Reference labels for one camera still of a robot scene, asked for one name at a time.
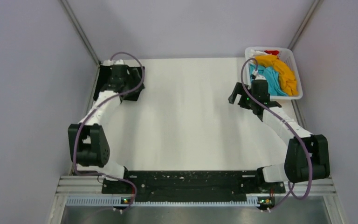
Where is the black t-shirt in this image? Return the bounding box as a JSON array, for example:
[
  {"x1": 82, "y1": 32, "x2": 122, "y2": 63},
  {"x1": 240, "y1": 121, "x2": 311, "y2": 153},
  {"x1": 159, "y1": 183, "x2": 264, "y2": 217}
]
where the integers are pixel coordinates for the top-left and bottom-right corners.
[{"x1": 93, "y1": 64, "x2": 145, "y2": 101}]

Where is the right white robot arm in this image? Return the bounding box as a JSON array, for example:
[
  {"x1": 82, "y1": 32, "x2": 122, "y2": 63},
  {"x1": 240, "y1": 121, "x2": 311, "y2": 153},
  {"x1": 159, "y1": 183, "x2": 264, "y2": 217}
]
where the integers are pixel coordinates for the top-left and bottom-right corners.
[{"x1": 228, "y1": 80, "x2": 330, "y2": 192}]

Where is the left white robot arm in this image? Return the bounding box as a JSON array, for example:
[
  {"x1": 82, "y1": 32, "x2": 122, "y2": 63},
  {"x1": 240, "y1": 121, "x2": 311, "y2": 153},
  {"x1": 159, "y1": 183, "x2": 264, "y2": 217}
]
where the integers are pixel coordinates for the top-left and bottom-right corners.
[{"x1": 68, "y1": 60, "x2": 145, "y2": 195}]

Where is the blue t-shirt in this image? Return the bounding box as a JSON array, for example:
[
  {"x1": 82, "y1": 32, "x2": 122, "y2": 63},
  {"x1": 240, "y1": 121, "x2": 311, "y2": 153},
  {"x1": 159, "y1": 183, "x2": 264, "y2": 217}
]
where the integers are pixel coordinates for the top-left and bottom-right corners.
[{"x1": 257, "y1": 65, "x2": 288, "y2": 97}]

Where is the yellow t-shirt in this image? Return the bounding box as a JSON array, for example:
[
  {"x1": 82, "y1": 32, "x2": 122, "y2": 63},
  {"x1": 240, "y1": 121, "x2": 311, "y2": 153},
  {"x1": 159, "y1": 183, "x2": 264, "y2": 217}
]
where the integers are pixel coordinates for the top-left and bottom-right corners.
[{"x1": 256, "y1": 55, "x2": 299, "y2": 97}]

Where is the white plastic laundry basket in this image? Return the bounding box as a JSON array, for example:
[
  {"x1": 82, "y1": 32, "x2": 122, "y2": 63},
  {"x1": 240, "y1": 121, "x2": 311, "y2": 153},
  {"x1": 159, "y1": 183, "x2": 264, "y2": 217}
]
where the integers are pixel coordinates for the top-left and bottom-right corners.
[{"x1": 245, "y1": 47, "x2": 303, "y2": 100}]

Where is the white t-shirt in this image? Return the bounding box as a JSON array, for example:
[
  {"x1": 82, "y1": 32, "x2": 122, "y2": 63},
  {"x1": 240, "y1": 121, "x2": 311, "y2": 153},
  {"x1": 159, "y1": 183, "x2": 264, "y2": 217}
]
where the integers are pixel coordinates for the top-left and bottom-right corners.
[{"x1": 245, "y1": 49, "x2": 269, "y2": 60}]

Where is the red t-shirt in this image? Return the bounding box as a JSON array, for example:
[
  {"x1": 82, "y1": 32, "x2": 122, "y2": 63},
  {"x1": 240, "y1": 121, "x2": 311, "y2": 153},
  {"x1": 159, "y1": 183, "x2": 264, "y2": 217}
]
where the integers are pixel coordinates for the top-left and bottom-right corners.
[{"x1": 264, "y1": 50, "x2": 280, "y2": 56}]

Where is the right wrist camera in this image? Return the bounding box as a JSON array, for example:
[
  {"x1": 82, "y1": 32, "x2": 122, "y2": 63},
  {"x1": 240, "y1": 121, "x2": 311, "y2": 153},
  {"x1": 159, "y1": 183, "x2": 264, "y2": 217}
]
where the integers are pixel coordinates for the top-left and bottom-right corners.
[{"x1": 250, "y1": 70, "x2": 266, "y2": 82}]

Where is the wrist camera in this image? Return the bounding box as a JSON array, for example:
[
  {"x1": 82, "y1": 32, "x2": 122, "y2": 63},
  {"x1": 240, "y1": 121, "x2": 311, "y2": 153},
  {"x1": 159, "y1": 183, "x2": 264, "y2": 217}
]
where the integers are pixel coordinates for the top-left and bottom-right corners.
[
  {"x1": 250, "y1": 70, "x2": 266, "y2": 82},
  {"x1": 101, "y1": 59, "x2": 125, "y2": 67}
]

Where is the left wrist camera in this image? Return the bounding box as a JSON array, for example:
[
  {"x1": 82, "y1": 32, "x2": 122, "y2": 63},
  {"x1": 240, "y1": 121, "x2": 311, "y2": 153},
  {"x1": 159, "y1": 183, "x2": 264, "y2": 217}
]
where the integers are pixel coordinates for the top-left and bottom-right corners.
[{"x1": 101, "y1": 59, "x2": 125, "y2": 67}]

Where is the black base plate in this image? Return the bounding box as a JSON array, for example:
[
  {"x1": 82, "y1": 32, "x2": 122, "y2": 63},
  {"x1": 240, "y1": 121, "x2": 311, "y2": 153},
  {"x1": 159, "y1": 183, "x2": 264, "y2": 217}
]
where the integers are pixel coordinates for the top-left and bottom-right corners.
[{"x1": 102, "y1": 170, "x2": 286, "y2": 203}]

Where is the aluminium frame rail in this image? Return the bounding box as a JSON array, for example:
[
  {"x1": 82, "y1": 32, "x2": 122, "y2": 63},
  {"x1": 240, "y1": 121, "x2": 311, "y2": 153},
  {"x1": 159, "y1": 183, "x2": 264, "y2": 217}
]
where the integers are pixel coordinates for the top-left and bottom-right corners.
[{"x1": 48, "y1": 175, "x2": 348, "y2": 224}]

